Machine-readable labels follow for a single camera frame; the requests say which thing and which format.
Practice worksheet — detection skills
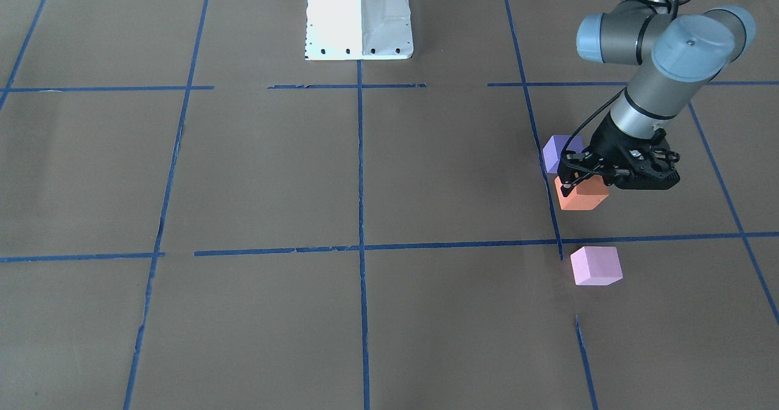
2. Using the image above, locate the orange foam cube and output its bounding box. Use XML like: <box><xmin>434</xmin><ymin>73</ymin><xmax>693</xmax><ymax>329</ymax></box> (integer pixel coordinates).
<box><xmin>554</xmin><ymin>175</ymin><xmax>609</xmax><ymax>210</ymax></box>

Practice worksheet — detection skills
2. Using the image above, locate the purple foam cube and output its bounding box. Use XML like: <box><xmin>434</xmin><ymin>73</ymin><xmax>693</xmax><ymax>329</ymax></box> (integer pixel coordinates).
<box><xmin>542</xmin><ymin>134</ymin><xmax>584</xmax><ymax>175</ymax></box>

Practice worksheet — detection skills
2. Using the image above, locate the pink foam cube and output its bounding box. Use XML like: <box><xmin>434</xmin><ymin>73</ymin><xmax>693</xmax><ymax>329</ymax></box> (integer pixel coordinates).
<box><xmin>570</xmin><ymin>246</ymin><xmax>624</xmax><ymax>286</ymax></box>

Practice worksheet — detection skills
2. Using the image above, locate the brown paper table cover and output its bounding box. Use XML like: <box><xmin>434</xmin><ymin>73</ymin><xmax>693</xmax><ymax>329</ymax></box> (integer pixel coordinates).
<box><xmin>2</xmin><ymin>0</ymin><xmax>777</xmax><ymax>409</ymax></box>

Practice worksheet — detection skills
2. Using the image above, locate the white camera mast pedestal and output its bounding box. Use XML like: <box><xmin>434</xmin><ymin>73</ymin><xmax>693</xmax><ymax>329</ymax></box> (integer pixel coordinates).
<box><xmin>304</xmin><ymin>0</ymin><xmax>414</xmax><ymax>61</ymax></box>

